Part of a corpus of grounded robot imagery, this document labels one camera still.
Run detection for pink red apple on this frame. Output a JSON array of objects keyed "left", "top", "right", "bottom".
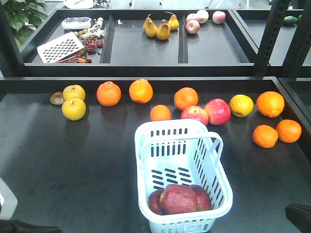
[
  {"left": 180, "top": 105, "right": 209, "bottom": 126},
  {"left": 204, "top": 98, "right": 231, "bottom": 126}
]

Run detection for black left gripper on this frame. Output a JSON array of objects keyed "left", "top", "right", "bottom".
[{"left": 0, "top": 179, "right": 18, "bottom": 220}]

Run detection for white device box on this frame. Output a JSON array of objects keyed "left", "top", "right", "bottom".
[{"left": 61, "top": 17, "right": 92, "bottom": 30}]

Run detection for yellow apple lower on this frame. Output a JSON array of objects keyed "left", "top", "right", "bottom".
[{"left": 62, "top": 98, "right": 86, "bottom": 121}]

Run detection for light blue plastic basket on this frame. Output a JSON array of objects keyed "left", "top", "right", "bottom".
[{"left": 134, "top": 119, "right": 233, "bottom": 233}]

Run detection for brown yellow pears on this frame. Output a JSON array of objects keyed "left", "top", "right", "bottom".
[{"left": 143, "top": 12, "right": 180, "bottom": 41}]

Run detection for small orange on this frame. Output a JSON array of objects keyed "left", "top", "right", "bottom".
[
  {"left": 150, "top": 105, "right": 171, "bottom": 121},
  {"left": 252, "top": 124, "right": 278, "bottom": 149},
  {"left": 276, "top": 119, "right": 302, "bottom": 143}
]

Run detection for green avocados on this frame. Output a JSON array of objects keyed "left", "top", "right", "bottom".
[{"left": 283, "top": 15, "right": 302, "bottom": 26}]

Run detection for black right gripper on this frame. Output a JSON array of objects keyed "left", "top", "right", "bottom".
[{"left": 285, "top": 203, "right": 311, "bottom": 233}]

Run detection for small orange lower right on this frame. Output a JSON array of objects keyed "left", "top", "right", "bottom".
[{"left": 276, "top": 119, "right": 302, "bottom": 143}]

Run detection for yellow apple upper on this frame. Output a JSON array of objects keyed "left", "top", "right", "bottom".
[{"left": 63, "top": 84, "right": 86, "bottom": 100}]

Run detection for pale pink apples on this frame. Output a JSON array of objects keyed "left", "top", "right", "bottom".
[{"left": 185, "top": 9, "right": 226, "bottom": 34}]

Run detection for orange behind pink apples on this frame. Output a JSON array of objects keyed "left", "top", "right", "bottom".
[{"left": 174, "top": 87, "right": 199, "bottom": 111}]

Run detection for brown mushroom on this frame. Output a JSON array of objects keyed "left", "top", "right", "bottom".
[{"left": 50, "top": 91, "right": 64, "bottom": 105}]

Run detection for pink red apple right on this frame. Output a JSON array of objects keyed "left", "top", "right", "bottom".
[{"left": 204, "top": 98, "right": 231, "bottom": 126}]

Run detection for dark red apple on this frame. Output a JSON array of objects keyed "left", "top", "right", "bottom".
[{"left": 189, "top": 184, "right": 211, "bottom": 211}]

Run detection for white perforated tray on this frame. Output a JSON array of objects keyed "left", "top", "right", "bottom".
[{"left": 37, "top": 32, "right": 84, "bottom": 64}]

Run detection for green potted plant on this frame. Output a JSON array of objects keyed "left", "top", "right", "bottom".
[{"left": 1, "top": 0, "right": 48, "bottom": 45}]

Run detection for pink red apple left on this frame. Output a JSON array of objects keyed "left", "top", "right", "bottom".
[{"left": 180, "top": 105, "right": 209, "bottom": 126}]

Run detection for red yellow apple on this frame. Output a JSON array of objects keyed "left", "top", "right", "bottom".
[
  {"left": 148, "top": 188, "right": 164, "bottom": 215},
  {"left": 159, "top": 184, "right": 198, "bottom": 214}
]

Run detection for black wooden produce stand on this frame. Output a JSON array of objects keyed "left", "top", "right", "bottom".
[{"left": 0, "top": 9, "right": 311, "bottom": 233}]

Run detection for black upright posts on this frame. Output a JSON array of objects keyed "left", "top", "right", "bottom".
[{"left": 253, "top": 0, "right": 311, "bottom": 80}]

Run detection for bumpy orange far left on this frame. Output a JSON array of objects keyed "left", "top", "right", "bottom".
[{"left": 96, "top": 81, "right": 121, "bottom": 107}]

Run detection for small orange lower left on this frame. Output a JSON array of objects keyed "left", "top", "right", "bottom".
[{"left": 252, "top": 124, "right": 278, "bottom": 149}]

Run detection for red cherry tomatoes pile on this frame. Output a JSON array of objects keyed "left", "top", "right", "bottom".
[{"left": 57, "top": 30, "right": 104, "bottom": 63}]

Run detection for large orange right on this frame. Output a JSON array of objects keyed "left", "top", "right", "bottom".
[{"left": 256, "top": 91, "right": 285, "bottom": 118}]

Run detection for yellow orange citrus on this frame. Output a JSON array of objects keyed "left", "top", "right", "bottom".
[{"left": 229, "top": 94, "right": 254, "bottom": 117}]

